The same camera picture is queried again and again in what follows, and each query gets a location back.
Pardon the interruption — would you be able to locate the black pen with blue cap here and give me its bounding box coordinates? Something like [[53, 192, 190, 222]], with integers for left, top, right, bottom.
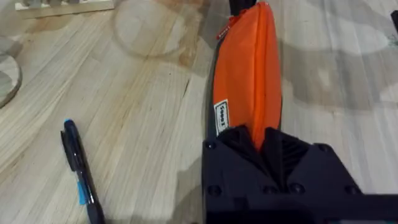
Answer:
[[60, 118, 106, 224]]

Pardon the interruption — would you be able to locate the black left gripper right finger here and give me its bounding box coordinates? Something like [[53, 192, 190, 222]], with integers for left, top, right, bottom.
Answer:
[[260, 126, 364, 200]]

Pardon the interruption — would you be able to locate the orange soft zip bag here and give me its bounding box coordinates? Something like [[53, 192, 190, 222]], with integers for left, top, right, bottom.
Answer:
[[205, 1, 284, 153]]

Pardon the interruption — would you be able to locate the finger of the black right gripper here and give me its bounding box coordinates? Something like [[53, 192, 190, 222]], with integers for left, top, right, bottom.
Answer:
[[229, 0, 257, 17]]

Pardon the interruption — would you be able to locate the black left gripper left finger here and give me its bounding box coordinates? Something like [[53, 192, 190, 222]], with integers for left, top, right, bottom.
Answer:
[[201, 125, 282, 203]]

